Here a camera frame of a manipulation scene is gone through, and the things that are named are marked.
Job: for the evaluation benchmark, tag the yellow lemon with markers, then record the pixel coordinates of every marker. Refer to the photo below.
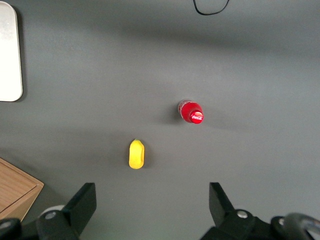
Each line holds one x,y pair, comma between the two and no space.
136,155

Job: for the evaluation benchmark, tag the oak wooden drawer cabinet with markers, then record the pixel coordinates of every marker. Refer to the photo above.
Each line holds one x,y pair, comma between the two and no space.
15,190

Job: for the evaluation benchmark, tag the beige rectangular tray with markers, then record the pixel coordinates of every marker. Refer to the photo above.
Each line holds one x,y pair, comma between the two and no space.
8,55

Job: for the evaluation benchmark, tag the red cola bottle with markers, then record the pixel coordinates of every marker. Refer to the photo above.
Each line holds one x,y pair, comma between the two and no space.
191,112

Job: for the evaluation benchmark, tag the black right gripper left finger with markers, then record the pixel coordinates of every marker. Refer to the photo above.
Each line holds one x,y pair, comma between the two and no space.
80,207

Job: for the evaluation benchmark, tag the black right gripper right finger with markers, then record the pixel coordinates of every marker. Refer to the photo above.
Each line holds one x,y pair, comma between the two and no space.
222,210

